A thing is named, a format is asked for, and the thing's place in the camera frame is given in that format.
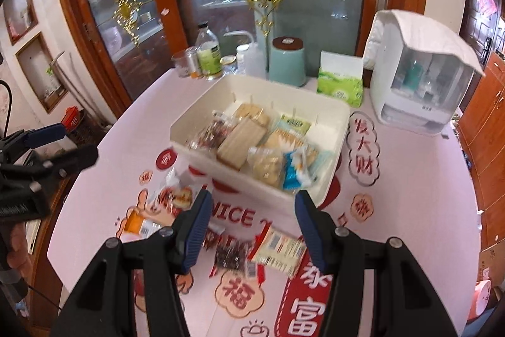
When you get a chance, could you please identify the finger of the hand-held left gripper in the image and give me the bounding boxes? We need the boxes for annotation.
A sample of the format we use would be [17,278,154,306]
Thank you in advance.
[0,124,67,160]
[12,145,99,184]

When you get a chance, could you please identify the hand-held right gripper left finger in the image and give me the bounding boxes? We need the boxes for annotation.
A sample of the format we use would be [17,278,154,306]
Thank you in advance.
[49,189,214,337]

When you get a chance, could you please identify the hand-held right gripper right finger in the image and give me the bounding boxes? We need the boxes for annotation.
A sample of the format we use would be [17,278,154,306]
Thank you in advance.
[294,190,458,337]

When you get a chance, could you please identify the red yellow snack packet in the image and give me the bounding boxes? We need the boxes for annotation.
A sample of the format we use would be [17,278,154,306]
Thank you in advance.
[249,226,308,278]

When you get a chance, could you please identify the clear nut bar packet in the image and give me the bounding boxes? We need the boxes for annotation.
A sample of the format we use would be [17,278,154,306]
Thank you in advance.
[186,115,236,160]
[213,241,259,276]

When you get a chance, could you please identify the orange white snack packet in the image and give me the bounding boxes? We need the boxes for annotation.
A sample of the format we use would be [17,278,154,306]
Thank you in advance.
[122,210,164,240]

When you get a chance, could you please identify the blue white snack packet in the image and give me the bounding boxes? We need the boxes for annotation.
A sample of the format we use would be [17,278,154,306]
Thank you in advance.
[282,147,318,191]

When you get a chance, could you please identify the white plastic storage bin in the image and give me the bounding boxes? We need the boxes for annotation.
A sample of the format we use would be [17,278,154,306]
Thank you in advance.
[169,73,351,209]

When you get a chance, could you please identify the small pale puffed snack packet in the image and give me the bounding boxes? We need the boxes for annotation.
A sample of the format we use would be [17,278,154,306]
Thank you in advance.
[248,147,285,187]

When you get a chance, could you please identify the clear pale biscuit packet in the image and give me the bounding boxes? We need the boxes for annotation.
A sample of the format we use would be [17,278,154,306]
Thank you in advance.
[264,129,319,160]

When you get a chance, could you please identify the brown fried snack packet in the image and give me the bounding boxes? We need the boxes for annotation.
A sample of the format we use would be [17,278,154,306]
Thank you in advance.
[216,118,270,169]

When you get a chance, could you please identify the small green snack packet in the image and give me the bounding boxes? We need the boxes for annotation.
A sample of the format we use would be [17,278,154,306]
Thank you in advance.
[278,113,312,135]

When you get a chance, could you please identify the clear rice crisp packet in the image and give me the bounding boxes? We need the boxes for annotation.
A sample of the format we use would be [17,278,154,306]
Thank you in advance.
[232,103,272,129]

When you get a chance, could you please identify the person's left hand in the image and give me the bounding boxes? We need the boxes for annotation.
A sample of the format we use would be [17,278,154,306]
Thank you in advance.
[6,224,34,272]

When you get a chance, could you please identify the red lid jar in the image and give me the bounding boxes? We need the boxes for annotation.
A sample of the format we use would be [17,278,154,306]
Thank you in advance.
[63,106,95,140]

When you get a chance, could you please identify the glass tumbler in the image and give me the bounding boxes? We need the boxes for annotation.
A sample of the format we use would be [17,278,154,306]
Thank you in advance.
[172,51,194,78]

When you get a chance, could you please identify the green tissue pack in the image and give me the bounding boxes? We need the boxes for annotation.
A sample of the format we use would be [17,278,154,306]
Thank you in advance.
[318,51,364,108]

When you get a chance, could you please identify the white countertop appliance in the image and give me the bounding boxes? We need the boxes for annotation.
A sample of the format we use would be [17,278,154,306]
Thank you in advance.
[363,9,486,136]

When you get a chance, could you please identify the green label glass bottle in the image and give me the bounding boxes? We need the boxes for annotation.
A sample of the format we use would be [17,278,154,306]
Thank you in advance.
[196,23,222,80]

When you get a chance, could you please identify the teal canister brown lid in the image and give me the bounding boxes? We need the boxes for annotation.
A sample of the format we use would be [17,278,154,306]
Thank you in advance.
[269,37,308,87]

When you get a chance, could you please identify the white pill bottle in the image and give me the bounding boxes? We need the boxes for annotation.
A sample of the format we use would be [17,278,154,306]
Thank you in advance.
[235,44,250,75]

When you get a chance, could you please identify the white squeeze bottle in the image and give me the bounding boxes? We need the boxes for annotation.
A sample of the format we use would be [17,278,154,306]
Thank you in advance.
[223,30,269,79]

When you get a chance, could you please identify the cardboard box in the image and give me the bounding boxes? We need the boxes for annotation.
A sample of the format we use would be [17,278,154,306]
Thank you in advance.
[478,238,505,282]

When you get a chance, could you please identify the wooden room door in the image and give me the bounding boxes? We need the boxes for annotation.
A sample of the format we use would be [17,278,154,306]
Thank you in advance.
[460,0,505,57]

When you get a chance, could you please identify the red door decoration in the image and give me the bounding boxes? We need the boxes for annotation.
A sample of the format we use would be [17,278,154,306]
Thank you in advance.
[477,0,498,20]

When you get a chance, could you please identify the wooden wall niche frame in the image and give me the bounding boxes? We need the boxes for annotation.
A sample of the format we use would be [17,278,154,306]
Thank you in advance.
[2,0,38,45]
[16,32,69,113]

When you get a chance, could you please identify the wooden wall cabinet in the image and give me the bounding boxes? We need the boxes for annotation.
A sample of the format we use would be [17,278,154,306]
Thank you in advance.
[458,0,505,255]

